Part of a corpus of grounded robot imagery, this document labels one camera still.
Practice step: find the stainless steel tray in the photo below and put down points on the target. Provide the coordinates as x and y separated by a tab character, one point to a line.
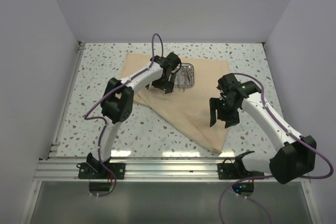
177	72

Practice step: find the steel surgical scissors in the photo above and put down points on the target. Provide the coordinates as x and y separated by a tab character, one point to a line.
190	76

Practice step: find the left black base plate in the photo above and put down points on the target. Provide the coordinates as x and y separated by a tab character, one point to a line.
87	172

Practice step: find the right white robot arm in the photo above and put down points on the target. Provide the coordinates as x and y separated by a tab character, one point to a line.
295	154

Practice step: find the aluminium mounting rail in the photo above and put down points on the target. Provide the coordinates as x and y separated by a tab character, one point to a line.
167	169

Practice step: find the beige cloth wrap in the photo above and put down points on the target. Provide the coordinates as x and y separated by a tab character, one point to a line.
188	110

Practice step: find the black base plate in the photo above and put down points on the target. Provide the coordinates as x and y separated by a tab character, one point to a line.
231	169
87	172

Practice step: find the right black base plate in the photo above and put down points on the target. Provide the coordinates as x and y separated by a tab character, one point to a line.
231	169

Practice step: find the steel forceps with rings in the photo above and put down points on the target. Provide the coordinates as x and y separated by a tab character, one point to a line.
183	78

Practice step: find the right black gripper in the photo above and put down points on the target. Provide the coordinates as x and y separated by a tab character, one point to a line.
230	120

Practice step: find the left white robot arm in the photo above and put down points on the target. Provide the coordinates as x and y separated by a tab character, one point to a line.
117	103

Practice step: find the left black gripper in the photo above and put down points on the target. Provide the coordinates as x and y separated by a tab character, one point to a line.
167	86

